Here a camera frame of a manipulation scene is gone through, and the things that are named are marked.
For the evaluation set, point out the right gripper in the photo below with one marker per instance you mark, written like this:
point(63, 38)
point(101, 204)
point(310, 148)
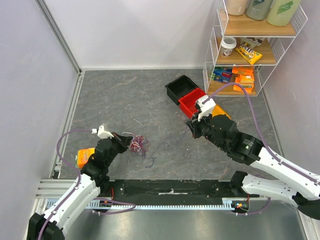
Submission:
point(196, 127)

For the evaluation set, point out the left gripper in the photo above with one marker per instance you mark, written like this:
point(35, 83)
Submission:
point(124, 140)

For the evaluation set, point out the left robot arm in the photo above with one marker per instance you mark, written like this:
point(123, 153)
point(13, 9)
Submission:
point(58, 219)

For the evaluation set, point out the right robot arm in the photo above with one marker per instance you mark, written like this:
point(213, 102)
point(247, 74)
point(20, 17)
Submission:
point(292, 184)

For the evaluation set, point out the red plastic bin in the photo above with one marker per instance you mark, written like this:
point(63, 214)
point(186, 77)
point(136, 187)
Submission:
point(188, 101)

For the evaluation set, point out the yellow plastic bin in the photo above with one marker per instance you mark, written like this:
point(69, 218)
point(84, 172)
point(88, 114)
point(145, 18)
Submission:
point(217, 110)

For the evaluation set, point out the black plastic bin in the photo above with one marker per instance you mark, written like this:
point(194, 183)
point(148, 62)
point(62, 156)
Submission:
point(179, 88)

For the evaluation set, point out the blue green box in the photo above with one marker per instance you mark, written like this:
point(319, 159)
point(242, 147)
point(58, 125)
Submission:
point(221, 74)

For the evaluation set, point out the orange snack packs stack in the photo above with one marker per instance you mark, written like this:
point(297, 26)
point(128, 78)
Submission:
point(244, 75)

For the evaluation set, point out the white paper coffee cup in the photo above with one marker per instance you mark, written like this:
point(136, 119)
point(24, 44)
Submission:
point(228, 44)

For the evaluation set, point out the yellow candy bag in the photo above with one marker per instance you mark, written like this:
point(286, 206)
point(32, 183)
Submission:
point(250, 55)

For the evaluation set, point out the brown white snack box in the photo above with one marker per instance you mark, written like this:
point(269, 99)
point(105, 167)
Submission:
point(252, 42)

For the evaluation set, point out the beige bottle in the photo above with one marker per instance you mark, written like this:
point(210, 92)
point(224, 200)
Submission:
point(236, 7)

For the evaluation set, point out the grey green bottle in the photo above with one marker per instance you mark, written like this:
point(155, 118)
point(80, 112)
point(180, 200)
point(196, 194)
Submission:
point(258, 9)

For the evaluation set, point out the light green bottle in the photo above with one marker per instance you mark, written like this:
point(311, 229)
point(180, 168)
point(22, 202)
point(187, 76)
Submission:
point(282, 11)

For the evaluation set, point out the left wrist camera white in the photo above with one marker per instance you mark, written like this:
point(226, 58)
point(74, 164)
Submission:
point(102, 132)

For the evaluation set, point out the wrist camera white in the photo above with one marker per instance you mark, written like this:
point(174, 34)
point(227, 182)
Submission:
point(102, 132)
point(205, 105)

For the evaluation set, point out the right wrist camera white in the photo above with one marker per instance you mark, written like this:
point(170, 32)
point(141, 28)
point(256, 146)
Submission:
point(205, 105)

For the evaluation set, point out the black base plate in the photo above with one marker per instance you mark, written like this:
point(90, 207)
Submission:
point(132, 189)

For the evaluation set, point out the white wire shelf rack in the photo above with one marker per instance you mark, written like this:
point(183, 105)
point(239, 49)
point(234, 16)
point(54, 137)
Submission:
point(271, 41)

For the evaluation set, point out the white slotted cable duct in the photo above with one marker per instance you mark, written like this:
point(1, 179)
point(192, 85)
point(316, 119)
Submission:
point(177, 202)

